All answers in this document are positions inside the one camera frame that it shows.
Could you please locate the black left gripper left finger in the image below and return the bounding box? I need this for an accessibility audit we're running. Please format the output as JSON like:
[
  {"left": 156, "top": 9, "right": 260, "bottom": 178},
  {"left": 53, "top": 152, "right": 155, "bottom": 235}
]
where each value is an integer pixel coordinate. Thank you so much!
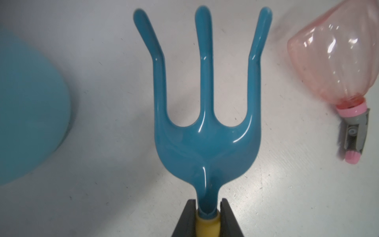
[{"left": 171, "top": 199, "right": 196, "bottom": 237}]

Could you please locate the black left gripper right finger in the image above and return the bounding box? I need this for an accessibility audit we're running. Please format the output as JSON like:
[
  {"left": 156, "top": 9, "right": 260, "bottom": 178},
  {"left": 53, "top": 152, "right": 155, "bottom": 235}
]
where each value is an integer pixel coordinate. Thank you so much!
[{"left": 220, "top": 198, "right": 244, "bottom": 237}]

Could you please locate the teal fork yellow handle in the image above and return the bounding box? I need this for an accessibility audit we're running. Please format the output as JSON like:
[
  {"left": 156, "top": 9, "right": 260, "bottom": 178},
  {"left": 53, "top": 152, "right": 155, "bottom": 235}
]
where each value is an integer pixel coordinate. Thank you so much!
[{"left": 133, "top": 6, "right": 272, "bottom": 237}]

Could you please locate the light blue plastic bucket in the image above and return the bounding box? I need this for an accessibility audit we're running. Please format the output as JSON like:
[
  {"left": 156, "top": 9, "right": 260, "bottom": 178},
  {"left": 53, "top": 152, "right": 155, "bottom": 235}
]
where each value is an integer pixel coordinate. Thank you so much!
[{"left": 1, "top": 27, "right": 71, "bottom": 184}]

